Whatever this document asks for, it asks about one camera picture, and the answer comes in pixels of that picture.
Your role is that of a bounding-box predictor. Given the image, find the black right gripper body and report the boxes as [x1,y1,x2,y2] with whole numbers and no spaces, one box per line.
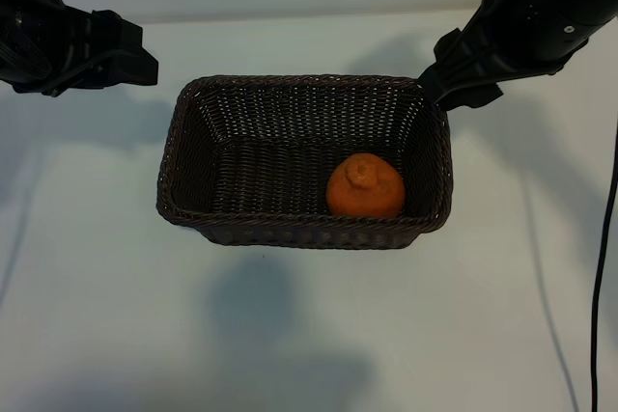
[463,0,588,85]

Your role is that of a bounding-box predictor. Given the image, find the orange fruit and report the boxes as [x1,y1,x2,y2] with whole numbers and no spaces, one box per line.
[325,151,406,218]

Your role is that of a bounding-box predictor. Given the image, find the dark brown woven basket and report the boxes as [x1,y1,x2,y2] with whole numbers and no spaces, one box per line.
[155,73,456,252]

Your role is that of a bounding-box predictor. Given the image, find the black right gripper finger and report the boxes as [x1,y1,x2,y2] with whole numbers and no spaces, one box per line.
[436,84,504,112]
[417,29,484,102]

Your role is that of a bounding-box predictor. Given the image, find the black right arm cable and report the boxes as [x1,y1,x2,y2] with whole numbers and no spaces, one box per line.
[588,112,618,412]

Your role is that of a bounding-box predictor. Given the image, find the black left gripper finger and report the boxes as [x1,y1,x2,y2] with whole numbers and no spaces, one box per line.
[91,10,145,54]
[96,47,159,86]

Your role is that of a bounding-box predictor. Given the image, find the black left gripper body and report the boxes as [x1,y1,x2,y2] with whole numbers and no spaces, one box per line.
[0,0,98,95]

